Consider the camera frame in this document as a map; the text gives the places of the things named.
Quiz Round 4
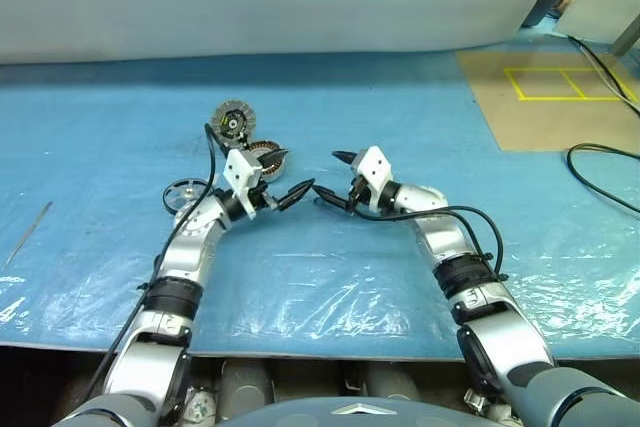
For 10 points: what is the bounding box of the grey robot torso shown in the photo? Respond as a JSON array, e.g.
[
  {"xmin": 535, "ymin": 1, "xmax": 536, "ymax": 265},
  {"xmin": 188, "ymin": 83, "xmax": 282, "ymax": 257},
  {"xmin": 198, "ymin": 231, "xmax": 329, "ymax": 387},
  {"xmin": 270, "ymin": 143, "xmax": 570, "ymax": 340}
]
[{"xmin": 214, "ymin": 395, "xmax": 442, "ymax": 427}]

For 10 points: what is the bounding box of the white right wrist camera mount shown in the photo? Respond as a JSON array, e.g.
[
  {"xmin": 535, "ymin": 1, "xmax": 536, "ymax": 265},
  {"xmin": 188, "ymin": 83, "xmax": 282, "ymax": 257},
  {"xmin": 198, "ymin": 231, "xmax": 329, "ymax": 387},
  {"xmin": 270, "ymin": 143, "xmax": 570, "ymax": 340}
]
[{"xmin": 351, "ymin": 145, "xmax": 393, "ymax": 211}]

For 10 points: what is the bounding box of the grey rounded cylinder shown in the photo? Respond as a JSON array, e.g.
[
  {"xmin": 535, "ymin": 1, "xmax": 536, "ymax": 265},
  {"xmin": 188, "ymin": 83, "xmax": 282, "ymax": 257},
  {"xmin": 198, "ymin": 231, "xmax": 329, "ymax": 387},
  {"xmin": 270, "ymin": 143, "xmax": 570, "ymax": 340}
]
[
  {"xmin": 363, "ymin": 360, "xmax": 422, "ymax": 402},
  {"xmin": 218, "ymin": 360, "xmax": 275, "ymax": 419}
]

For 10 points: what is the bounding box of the grey finned motor end cover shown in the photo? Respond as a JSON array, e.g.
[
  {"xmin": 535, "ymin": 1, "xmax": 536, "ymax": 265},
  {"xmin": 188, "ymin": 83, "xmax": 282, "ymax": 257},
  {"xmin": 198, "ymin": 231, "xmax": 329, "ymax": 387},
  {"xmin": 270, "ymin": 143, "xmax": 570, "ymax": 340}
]
[{"xmin": 208, "ymin": 99, "xmax": 258, "ymax": 149}]

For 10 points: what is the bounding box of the motor stator with copper windings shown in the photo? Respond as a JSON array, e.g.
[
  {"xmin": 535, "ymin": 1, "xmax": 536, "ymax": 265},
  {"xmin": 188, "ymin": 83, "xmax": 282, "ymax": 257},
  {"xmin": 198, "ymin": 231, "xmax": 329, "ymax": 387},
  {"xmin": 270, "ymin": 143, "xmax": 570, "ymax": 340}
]
[{"xmin": 244, "ymin": 140, "xmax": 291, "ymax": 183}]

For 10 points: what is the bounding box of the looped black cable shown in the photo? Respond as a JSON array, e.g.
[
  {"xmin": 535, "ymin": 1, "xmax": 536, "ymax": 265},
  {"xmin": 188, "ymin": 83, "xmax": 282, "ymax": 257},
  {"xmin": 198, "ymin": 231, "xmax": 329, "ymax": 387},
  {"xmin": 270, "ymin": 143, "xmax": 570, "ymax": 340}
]
[{"xmin": 566, "ymin": 142, "xmax": 640, "ymax": 214}]

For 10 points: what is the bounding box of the black spoked rotor ring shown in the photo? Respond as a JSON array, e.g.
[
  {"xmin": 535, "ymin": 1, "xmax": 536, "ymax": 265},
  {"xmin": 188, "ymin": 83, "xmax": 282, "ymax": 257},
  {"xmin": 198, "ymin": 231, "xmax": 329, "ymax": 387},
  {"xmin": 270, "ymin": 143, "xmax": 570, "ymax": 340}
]
[{"xmin": 162, "ymin": 175, "xmax": 215, "ymax": 217}]

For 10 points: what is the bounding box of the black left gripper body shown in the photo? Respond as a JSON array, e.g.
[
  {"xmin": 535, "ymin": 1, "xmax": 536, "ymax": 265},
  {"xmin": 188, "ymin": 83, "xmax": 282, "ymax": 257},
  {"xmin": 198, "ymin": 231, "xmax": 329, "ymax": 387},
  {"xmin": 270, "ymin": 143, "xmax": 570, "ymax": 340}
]
[{"xmin": 249, "ymin": 180, "xmax": 282, "ymax": 217}]

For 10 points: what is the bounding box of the thin black cable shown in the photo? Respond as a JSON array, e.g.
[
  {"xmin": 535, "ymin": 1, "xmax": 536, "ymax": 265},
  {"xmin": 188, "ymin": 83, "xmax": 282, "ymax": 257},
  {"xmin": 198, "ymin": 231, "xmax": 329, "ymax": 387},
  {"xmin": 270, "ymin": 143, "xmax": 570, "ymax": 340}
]
[{"xmin": 566, "ymin": 34, "xmax": 640, "ymax": 113}]

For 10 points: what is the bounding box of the light grey metal leg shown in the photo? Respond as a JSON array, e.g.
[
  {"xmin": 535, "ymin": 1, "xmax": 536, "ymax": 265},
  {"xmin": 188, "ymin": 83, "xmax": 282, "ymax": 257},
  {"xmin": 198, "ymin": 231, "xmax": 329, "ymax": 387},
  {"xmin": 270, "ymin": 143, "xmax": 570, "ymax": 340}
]
[{"xmin": 611, "ymin": 10, "xmax": 640, "ymax": 56}]

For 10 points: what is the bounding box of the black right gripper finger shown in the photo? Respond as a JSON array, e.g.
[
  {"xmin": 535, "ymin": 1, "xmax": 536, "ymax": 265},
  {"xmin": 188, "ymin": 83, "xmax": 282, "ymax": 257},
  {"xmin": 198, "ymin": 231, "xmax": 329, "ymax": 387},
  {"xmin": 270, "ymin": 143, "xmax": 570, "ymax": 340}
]
[
  {"xmin": 311, "ymin": 185, "xmax": 352, "ymax": 212},
  {"xmin": 331, "ymin": 148, "xmax": 358, "ymax": 169}
]

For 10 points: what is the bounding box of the brown cardboard sheet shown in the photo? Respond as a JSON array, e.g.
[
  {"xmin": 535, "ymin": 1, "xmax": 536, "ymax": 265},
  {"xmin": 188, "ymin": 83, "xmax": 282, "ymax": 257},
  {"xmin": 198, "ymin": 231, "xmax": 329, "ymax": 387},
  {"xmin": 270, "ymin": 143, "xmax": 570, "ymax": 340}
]
[{"xmin": 454, "ymin": 49, "xmax": 640, "ymax": 152}]

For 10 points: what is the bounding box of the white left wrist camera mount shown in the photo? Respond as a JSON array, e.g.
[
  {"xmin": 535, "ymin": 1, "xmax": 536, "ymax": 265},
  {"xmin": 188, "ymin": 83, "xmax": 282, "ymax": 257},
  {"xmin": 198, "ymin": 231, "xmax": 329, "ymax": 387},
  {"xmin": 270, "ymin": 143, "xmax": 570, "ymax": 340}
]
[{"xmin": 222, "ymin": 148, "xmax": 267, "ymax": 220}]

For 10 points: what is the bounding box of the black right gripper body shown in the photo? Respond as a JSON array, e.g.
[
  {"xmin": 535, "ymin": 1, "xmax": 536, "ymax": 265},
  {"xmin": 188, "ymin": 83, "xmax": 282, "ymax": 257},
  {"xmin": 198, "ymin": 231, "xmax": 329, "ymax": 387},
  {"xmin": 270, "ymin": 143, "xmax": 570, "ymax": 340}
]
[{"xmin": 348, "ymin": 172, "xmax": 375, "ymax": 215}]

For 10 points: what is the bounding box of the blue plastic table cover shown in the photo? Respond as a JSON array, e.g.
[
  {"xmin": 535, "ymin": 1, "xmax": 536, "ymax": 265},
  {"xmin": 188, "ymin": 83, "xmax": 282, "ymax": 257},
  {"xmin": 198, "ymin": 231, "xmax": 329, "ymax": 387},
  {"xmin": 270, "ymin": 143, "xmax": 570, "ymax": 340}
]
[{"xmin": 0, "ymin": 26, "xmax": 640, "ymax": 363}]

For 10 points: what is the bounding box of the thin white cable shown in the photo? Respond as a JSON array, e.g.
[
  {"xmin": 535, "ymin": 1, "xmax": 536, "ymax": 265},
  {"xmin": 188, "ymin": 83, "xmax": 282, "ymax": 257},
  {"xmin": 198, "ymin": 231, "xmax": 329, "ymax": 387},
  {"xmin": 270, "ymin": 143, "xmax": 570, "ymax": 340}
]
[{"xmin": 578, "ymin": 43, "xmax": 632, "ymax": 98}]

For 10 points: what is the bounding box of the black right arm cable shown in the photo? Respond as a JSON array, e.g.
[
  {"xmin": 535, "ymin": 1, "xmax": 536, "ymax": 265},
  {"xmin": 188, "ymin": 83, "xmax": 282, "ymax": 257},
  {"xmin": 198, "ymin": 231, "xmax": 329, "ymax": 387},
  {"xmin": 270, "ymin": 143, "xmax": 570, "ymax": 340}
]
[{"xmin": 348, "ymin": 186, "xmax": 506, "ymax": 283}]

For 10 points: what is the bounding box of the white panel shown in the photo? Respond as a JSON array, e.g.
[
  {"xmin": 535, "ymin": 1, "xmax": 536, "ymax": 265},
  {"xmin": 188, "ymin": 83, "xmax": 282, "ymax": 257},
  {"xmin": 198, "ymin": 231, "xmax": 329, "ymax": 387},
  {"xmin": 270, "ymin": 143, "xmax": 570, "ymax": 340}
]
[{"xmin": 554, "ymin": 0, "xmax": 640, "ymax": 44}]

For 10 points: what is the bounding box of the white round perforated fitting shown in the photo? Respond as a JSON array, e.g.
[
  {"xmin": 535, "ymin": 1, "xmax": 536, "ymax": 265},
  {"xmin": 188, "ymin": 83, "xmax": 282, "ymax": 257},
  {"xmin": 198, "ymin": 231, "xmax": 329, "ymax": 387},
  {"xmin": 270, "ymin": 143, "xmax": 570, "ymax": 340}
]
[{"xmin": 183, "ymin": 386, "xmax": 218, "ymax": 421}]

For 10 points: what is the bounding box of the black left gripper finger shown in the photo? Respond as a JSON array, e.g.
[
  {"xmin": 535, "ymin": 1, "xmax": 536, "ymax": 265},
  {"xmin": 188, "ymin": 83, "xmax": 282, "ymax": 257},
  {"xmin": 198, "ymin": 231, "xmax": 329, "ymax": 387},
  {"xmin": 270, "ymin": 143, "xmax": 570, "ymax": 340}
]
[
  {"xmin": 257, "ymin": 148, "xmax": 292, "ymax": 171},
  {"xmin": 275, "ymin": 178, "xmax": 317, "ymax": 212}
]

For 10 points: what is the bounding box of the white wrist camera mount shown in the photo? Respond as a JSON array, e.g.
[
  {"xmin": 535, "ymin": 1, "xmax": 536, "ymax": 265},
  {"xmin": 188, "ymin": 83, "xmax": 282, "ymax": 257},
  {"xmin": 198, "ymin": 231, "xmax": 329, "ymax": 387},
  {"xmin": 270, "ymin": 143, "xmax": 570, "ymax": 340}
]
[
  {"xmin": 351, "ymin": 145, "xmax": 393, "ymax": 211},
  {"xmin": 222, "ymin": 148, "xmax": 267, "ymax": 220}
]

